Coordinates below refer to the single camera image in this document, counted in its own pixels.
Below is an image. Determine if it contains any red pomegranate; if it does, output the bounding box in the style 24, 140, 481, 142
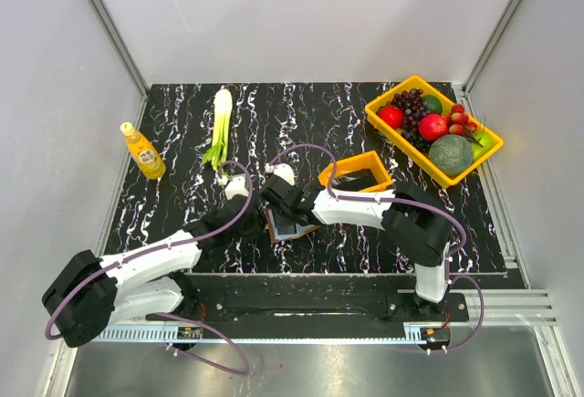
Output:
418, 114, 449, 141

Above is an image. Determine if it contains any dark green avocado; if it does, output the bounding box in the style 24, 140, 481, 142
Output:
422, 95, 443, 115

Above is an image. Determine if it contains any red apple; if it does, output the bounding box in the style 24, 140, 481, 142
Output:
377, 105, 404, 130

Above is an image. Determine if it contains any small orange plastic bin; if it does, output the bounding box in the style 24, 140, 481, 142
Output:
318, 151, 393, 193

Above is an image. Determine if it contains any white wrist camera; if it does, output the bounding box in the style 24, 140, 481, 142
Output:
217, 174, 250, 200
265, 163, 296, 185

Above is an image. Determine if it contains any brown leather card holder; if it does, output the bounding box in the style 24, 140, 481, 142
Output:
265, 207, 319, 244

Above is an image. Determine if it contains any green apple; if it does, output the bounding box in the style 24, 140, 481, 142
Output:
471, 132, 494, 162

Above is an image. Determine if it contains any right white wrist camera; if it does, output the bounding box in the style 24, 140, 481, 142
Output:
265, 163, 296, 185

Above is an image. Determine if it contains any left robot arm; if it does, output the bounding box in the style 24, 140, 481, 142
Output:
41, 195, 266, 348

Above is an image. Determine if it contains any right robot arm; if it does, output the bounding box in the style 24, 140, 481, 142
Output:
260, 174, 454, 320

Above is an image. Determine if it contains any dark purple grape bunch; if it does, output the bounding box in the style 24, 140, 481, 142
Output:
390, 89, 432, 153

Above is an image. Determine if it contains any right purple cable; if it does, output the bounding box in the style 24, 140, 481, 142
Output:
266, 143, 485, 355

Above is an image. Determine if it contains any large yellow fruit tray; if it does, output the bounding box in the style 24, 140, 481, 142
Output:
365, 76, 504, 188

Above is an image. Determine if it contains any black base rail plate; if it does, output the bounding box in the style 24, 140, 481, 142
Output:
173, 274, 469, 324

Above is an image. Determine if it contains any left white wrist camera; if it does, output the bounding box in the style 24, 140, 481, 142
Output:
217, 174, 250, 200

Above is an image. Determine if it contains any purple cable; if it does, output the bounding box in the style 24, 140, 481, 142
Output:
44, 160, 256, 376
266, 143, 485, 355

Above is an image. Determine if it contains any red lychee cluster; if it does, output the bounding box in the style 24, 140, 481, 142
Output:
445, 103, 478, 136

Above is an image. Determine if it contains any yellow juice bottle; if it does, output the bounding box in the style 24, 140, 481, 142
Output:
120, 122, 166, 180

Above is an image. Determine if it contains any green netted melon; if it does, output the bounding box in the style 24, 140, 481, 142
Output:
428, 134, 473, 177

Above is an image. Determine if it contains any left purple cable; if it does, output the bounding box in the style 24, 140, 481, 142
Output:
44, 160, 256, 376

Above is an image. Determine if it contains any black credit card in bin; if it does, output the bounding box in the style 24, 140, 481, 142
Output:
331, 169, 378, 192

